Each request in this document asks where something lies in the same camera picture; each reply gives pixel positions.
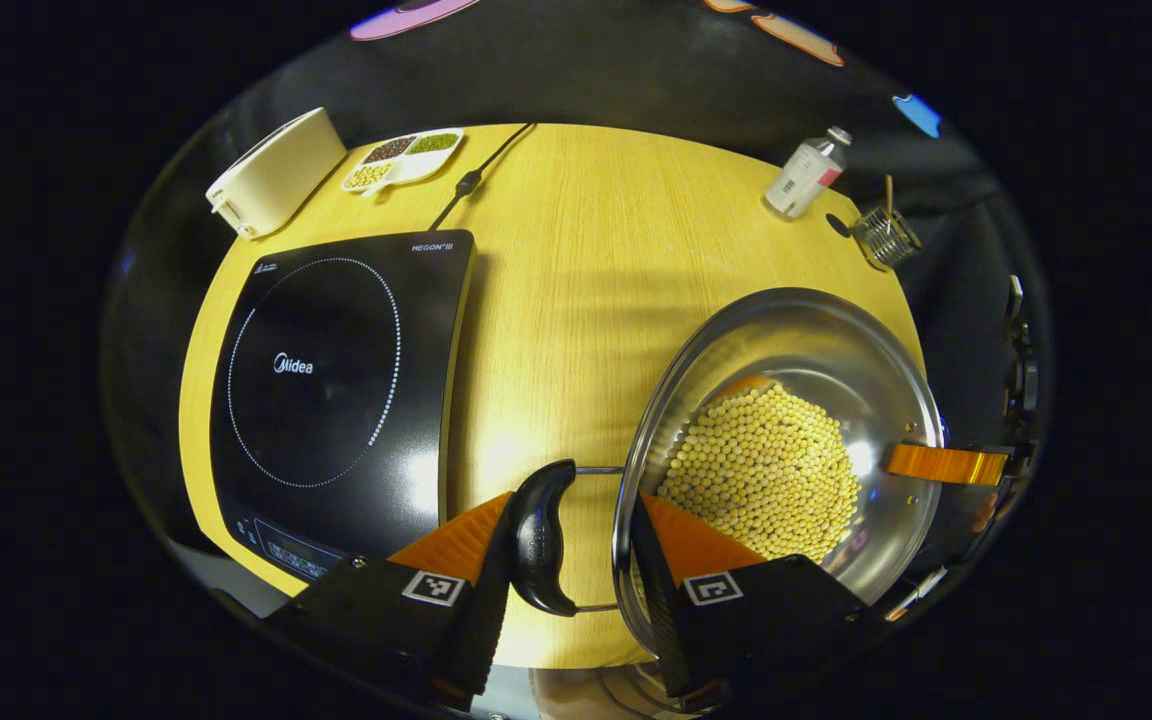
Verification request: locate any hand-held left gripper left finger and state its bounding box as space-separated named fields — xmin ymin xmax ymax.
xmin=266 ymin=490 xmax=519 ymax=713

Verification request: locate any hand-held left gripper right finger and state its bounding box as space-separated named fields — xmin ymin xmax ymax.
xmin=629 ymin=492 xmax=879 ymax=703

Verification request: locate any stainless steel pot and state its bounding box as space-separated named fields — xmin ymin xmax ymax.
xmin=508 ymin=287 xmax=947 ymax=661

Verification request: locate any black induction cooktop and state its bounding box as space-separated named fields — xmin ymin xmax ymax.
xmin=209 ymin=230 xmax=477 ymax=584

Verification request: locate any pile of yellow soybeans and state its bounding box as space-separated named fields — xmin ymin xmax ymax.
xmin=656 ymin=383 xmax=862 ymax=563

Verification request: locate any grey ribbed cloth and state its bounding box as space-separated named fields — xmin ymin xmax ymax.
xmin=171 ymin=540 xmax=272 ymax=619

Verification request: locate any clear glass cup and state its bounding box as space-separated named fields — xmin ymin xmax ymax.
xmin=851 ymin=205 xmax=924 ymax=272

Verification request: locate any small clear plastic bottle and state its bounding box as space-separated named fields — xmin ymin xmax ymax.
xmin=764 ymin=126 xmax=853 ymax=220

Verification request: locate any white divided dish of beans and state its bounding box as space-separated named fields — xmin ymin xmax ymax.
xmin=340 ymin=130 xmax=465 ymax=197

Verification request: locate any white toaster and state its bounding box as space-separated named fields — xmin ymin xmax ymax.
xmin=205 ymin=107 xmax=349 ymax=240

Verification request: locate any black backdrop cloth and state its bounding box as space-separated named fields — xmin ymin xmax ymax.
xmin=101 ymin=0 xmax=1053 ymax=561

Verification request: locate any black power cable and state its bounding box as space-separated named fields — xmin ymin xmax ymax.
xmin=426 ymin=122 xmax=537 ymax=231

